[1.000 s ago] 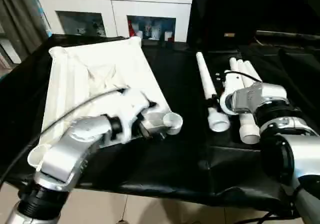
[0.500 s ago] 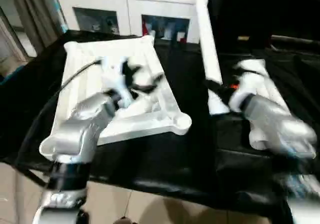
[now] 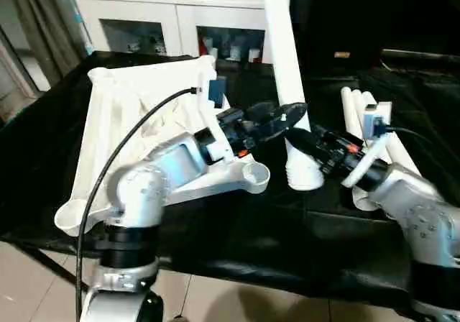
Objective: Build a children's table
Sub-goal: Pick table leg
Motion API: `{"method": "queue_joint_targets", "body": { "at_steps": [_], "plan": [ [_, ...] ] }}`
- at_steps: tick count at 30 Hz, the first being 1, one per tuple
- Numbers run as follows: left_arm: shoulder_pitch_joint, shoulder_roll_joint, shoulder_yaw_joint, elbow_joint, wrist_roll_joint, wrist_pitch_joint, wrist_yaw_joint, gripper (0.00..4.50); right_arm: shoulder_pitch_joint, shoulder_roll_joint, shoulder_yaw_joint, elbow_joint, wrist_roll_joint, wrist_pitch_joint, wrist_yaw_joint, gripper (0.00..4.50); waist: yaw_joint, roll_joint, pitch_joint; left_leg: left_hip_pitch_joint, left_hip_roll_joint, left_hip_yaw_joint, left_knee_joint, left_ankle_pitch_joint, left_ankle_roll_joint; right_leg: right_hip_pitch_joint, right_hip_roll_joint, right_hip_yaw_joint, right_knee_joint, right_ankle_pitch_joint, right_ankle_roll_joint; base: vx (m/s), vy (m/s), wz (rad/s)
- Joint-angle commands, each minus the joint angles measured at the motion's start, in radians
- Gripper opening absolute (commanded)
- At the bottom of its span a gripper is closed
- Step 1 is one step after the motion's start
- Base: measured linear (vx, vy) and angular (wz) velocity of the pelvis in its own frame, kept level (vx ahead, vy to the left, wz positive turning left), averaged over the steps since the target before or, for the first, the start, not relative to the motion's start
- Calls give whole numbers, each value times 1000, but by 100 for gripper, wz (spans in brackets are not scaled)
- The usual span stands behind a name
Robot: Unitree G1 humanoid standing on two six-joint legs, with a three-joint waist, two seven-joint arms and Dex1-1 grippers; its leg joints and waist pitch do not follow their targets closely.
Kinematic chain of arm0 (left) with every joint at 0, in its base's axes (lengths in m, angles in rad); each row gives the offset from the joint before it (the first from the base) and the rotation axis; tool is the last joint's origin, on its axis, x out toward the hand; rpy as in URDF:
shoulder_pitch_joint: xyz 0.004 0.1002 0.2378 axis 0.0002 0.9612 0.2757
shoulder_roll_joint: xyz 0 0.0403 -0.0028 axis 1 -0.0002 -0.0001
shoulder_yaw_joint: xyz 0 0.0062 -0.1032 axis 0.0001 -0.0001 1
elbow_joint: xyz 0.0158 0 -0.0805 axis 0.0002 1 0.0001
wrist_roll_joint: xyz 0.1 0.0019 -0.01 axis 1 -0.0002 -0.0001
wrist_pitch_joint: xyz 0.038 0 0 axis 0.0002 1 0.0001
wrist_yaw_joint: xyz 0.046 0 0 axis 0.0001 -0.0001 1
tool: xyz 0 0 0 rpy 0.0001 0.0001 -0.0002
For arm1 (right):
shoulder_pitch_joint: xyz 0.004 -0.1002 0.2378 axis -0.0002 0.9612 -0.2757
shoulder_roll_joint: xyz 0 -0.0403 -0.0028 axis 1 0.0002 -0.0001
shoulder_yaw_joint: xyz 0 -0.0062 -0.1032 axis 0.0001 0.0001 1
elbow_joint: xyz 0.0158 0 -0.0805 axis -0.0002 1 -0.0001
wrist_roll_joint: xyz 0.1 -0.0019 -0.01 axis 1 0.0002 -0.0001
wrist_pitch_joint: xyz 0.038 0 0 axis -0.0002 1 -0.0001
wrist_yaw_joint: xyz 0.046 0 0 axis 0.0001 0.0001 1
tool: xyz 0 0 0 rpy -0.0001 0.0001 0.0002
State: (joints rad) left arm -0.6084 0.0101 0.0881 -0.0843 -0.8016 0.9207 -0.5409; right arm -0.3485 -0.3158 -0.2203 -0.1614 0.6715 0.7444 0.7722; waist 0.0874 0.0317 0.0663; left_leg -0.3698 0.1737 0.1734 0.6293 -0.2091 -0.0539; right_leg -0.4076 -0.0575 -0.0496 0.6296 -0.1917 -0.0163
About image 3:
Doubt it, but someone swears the white plastic table top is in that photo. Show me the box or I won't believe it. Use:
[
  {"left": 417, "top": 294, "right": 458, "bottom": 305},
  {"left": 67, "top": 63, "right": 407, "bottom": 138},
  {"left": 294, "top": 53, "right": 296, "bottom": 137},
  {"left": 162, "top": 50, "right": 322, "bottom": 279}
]
[{"left": 53, "top": 54, "right": 271, "bottom": 236}]

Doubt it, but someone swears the black mat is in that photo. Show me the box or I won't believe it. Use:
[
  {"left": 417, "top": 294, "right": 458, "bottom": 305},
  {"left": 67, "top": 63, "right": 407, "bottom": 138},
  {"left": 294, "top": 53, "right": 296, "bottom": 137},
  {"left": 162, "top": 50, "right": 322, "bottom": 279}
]
[{"left": 0, "top": 50, "right": 460, "bottom": 322}]

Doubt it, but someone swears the black speaker with gold label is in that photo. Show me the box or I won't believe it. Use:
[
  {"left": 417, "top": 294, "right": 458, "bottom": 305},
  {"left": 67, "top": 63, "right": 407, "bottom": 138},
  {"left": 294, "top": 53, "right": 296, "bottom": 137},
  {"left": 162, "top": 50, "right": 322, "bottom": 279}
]
[{"left": 290, "top": 0, "right": 385, "bottom": 82}]

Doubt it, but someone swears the dark metal bar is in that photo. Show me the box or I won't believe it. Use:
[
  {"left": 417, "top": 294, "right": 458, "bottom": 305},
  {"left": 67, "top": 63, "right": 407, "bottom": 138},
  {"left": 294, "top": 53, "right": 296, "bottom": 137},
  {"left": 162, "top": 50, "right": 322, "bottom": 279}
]
[{"left": 381, "top": 47, "right": 460, "bottom": 64}]

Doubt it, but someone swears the grey curtain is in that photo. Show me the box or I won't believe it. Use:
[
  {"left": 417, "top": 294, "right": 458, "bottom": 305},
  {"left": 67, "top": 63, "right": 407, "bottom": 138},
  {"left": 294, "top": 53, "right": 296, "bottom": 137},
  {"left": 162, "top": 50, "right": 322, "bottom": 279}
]
[{"left": 6, "top": 0, "right": 86, "bottom": 86}]

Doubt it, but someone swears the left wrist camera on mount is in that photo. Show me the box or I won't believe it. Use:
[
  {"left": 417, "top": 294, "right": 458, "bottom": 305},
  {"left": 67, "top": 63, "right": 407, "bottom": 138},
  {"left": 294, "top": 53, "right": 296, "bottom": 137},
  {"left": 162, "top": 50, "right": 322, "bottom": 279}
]
[{"left": 195, "top": 78, "right": 233, "bottom": 165}]

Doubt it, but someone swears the black left camera cable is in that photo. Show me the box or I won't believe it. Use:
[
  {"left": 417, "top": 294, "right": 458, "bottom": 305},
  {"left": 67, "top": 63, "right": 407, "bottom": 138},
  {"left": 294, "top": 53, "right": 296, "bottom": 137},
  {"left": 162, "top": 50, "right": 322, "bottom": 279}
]
[{"left": 73, "top": 86, "right": 204, "bottom": 322}]

